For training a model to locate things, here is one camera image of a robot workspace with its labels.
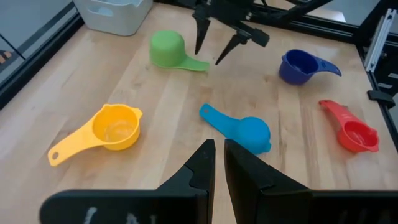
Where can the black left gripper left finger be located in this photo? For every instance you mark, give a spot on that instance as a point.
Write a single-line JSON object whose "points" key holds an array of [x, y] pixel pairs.
{"points": [[186, 205]]}

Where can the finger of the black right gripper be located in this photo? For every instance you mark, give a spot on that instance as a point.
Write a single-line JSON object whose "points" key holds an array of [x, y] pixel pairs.
{"points": [[201, 31], [234, 40]]}

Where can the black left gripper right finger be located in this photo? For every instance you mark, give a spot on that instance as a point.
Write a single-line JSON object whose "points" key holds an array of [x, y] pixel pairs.
{"points": [[264, 202]]}

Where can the green measuring cup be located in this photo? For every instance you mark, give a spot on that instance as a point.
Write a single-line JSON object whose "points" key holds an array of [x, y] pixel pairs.
{"points": [[168, 49]]}

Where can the dark blue measuring cup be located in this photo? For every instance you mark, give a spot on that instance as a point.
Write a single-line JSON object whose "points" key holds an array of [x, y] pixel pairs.
{"points": [[295, 67]]}

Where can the teal measuring cup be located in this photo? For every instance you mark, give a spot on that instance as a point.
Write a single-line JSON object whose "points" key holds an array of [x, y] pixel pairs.
{"points": [[252, 133]]}

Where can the yellow measuring cup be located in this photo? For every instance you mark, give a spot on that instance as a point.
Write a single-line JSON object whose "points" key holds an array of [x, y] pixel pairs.
{"points": [[116, 127]]}

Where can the red measuring cup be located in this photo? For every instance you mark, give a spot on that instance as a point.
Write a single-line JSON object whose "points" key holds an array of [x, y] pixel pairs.
{"points": [[357, 135]]}

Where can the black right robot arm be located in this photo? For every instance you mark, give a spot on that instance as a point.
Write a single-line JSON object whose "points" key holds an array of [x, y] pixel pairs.
{"points": [[298, 9]]}

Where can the white plastic basket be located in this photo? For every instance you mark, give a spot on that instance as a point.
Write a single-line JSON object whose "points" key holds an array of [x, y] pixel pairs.
{"points": [[115, 18]]}

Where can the silver aluminium rail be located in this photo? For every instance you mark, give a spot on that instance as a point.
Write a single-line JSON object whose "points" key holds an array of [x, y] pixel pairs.
{"points": [[377, 40]]}

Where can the black frame bracket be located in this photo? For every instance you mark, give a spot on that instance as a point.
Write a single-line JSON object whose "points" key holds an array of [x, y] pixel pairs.
{"points": [[381, 98]]}

